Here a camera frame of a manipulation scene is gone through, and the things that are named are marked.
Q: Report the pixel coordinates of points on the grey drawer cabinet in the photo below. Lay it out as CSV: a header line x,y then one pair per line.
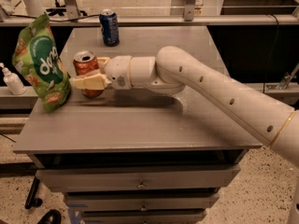
x,y
135,128

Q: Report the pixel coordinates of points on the top grey drawer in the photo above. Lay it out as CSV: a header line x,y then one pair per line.
x,y
138,178

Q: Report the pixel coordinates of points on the green rice chip bag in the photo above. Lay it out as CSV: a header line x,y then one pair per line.
x,y
36,58

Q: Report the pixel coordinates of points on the black caster leg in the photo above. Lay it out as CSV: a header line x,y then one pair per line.
x,y
32,200

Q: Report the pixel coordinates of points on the bottom grey drawer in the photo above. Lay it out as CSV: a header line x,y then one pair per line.
x,y
148,217

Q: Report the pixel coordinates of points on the orange coke can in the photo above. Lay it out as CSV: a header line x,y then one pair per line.
x,y
85,62

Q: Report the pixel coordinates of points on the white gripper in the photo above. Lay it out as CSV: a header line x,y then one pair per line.
x,y
119,70

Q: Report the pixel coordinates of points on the blue soda can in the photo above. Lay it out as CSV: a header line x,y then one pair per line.
x,y
109,26

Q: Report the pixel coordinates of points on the white pump bottle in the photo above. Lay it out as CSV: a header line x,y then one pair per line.
x,y
12,81

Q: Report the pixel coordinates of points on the grey drawer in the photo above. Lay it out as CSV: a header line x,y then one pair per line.
x,y
141,201
148,217
138,178

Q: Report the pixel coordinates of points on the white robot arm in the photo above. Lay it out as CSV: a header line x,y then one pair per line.
x,y
271,122

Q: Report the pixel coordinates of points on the middle grey drawer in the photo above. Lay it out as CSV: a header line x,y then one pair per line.
x,y
141,201

